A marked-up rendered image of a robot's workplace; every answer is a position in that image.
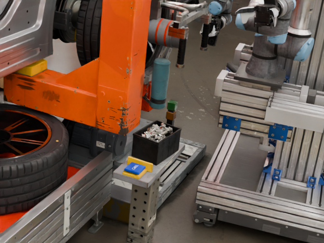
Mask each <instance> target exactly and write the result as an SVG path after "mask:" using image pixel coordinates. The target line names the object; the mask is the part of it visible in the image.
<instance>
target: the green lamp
mask: <svg viewBox="0 0 324 243"><path fill-rule="evenodd" d="M177 104H178V101H175V100H169V101H168V102H167V109H168V110H172V111H175V110H176V109H177Z"/></svg>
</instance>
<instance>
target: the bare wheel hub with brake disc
mask: <svg viewBox="0 0 324 243"><path fill-rule="evenodd" d="M81 1H82V0H61V2H60V6H59V10H58V11H59V12H63V10H65V9H66V8H71V9H72V17H71V18H70V20H69V22H71V23H72V30H71V31H70V32H68V33H66V32H64V31H63V30H60V29H58V30H59V33H60V36H61V37H62V39H63V40H65V41H67V42H71V43H74V42H76V41H74V40H75V30H76V25H77V18H78V12H79V8H80V4H81Z"/></svg>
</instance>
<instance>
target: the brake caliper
mask: <svg viewBox="0 0 324 243"><path fill-rule="evenodd" d="M56 8H57V6H56V7H55V12H54V24H53V30H56V29H60V30H63V31H64V32H66V33H68V32H70V31H71V30H72V23H71V22H69V20H70V18H71V17H72V9H71V8H66V9H65V10H63V12H59V11H58V10H59V9H57V11H56Z"/></svg>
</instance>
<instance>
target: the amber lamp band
mask: <svg viewBox="0 0 324 243"><path fill-rule="evenodd" d="M176 112H177V111H175V112H174V113H172V112H169V111H167V112H166V119H168V120H172V121H173V120H174V119H175V118H176Z"/></svg>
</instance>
